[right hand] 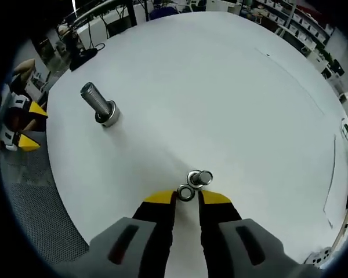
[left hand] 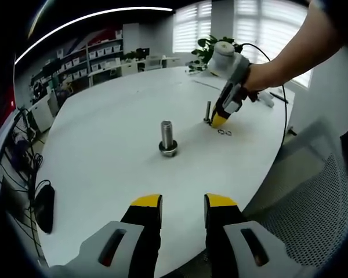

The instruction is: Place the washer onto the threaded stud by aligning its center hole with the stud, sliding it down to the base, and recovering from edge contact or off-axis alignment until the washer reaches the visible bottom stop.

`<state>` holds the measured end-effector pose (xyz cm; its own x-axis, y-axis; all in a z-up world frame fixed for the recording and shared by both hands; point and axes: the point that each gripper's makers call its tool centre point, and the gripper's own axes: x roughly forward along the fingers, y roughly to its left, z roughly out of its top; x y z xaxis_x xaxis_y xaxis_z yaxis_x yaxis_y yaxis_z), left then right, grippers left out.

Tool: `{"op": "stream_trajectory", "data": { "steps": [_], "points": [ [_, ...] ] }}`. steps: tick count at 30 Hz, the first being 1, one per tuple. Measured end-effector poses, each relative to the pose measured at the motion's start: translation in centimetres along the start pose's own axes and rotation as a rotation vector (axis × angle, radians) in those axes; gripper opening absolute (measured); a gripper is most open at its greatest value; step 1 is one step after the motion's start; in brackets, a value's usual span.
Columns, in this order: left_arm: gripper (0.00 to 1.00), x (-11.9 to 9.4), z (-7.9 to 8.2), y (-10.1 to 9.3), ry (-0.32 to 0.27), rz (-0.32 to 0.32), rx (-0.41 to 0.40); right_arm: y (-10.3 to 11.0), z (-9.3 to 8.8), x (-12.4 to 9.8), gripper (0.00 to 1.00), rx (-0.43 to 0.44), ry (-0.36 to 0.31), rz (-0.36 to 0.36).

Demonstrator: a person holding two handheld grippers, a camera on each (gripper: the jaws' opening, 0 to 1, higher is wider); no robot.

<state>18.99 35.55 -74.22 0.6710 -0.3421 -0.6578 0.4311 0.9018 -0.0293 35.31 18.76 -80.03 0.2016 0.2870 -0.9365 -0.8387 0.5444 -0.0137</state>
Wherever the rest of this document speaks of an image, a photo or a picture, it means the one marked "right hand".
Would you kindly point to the black power adapter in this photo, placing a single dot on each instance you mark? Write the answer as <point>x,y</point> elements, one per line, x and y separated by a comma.
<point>81,59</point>

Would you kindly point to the grey mesh office chair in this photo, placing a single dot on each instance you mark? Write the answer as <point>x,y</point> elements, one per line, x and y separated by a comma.
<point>40,217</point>

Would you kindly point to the shelf unit with white bins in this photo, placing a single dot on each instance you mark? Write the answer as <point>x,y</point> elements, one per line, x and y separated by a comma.
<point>295,17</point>

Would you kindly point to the small steel washer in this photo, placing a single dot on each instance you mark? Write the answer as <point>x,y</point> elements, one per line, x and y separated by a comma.
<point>186,187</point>
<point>189,176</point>

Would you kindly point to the large steel threaded stud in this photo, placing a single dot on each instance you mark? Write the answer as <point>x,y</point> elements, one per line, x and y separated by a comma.
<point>94,97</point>

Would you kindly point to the large steel washer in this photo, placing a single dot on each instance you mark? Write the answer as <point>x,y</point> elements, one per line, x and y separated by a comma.
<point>113,105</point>

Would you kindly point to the black post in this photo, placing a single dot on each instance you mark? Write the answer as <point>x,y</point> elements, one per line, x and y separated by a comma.
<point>132,11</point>

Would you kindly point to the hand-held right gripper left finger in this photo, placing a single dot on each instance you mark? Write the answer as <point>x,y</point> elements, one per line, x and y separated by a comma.
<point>153,231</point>

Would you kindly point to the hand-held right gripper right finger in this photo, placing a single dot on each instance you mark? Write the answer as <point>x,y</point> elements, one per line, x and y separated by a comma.
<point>217,231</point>

